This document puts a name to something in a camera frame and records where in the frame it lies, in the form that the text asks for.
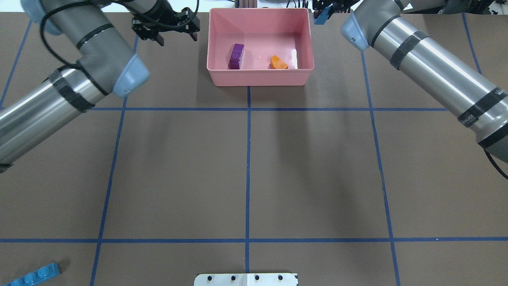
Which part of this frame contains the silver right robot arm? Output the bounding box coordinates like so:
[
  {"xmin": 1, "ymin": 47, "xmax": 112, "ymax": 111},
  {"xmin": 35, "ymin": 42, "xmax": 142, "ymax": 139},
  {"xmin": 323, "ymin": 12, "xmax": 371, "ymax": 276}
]
[{"xmin": 312, "ymin": 0, "xmax": 508, "ymax": 162}]

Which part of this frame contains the purple toy block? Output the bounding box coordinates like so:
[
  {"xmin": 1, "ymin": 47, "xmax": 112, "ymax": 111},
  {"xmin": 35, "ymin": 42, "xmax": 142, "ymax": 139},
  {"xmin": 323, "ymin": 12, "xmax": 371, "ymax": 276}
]
[{"xmin": 228, "ymin": 43, "xmax": 244, "ymax": 70}]

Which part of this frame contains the pink plastic box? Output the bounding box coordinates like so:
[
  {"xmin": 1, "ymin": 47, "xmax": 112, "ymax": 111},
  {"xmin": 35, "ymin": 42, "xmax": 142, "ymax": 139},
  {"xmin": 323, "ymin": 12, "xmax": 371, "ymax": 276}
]
[{"xmin": 206, "ymin": 8, "xmax": 315, "ymax": 87}]

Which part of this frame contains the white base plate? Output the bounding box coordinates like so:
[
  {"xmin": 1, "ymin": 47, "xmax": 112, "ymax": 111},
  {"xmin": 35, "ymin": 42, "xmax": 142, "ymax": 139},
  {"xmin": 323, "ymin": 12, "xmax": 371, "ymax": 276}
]
[{"xmin": 194, "ymin": 272, "xmax": 299, "ymax": 286}]

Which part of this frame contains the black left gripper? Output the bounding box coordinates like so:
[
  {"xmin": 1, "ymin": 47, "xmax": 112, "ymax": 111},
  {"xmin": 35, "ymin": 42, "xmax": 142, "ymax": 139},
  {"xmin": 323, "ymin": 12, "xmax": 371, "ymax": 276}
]
[{"xmin": 132, "ymin": 0, "xmax": 183, "ymax": 46}]

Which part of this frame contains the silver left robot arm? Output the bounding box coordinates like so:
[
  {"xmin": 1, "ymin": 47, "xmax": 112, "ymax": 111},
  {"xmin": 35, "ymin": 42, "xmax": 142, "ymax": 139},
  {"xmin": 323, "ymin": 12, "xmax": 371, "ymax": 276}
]
[{"xmin": 1, "ymin": 0, "xmax": 150, "ymax": 172}]

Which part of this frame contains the orange sloped toy block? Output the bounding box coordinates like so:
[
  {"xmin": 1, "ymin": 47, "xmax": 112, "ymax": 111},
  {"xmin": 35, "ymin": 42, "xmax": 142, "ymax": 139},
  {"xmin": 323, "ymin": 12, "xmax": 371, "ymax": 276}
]
[{"xmin": 269, "ymin": 55, "xmax": 289, "ymax": 70}]

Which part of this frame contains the long blue toy block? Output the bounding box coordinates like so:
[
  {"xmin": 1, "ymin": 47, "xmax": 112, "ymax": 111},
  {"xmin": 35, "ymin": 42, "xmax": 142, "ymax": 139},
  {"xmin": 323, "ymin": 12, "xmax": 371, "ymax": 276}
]
[{"xmin": 4, "ymin": 263, "xmax": 60, "ymax": 286}]

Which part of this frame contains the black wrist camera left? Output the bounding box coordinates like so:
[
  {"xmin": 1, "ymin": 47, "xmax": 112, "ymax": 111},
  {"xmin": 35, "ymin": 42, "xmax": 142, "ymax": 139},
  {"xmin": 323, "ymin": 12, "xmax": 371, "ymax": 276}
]
[{"xmin": 179, "ymin": 7, "xmax": 200, "ymax": 42}]

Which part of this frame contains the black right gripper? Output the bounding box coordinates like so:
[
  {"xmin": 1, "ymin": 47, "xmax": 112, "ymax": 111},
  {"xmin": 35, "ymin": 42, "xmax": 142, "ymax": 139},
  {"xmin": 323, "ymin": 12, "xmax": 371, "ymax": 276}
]
[{"xmin": 313, "ymin": 0, "xmax": 354, "ymax": 14}]

